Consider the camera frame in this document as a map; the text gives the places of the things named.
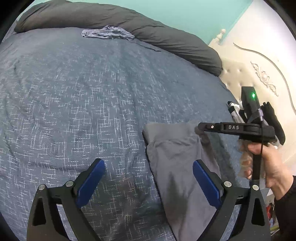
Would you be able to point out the bed with blue sheet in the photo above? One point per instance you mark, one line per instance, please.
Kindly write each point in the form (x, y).
(81, 104)

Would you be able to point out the person's right forearm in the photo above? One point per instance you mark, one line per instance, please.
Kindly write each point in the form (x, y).
(288, 208)

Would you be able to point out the dark grey rolled duvet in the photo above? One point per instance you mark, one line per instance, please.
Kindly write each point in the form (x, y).
(150, 30)

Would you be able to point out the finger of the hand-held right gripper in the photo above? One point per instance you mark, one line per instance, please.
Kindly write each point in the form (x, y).
(210, 127)

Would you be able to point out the person's right hand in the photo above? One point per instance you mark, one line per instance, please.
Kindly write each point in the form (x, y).
(275, 166)

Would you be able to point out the grey pants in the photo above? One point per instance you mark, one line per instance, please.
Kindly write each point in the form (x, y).
(178, 162)

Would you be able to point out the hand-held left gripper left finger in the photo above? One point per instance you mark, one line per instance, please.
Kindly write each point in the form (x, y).
(91, 183)

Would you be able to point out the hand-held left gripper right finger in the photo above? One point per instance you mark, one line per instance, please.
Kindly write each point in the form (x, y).
(205, 183)

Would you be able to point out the crumpled blue-grey garment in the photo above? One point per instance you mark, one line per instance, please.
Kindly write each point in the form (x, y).
(106, 33)

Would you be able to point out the cream tufted headboard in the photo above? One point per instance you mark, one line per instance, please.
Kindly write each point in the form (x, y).
(259, 58)

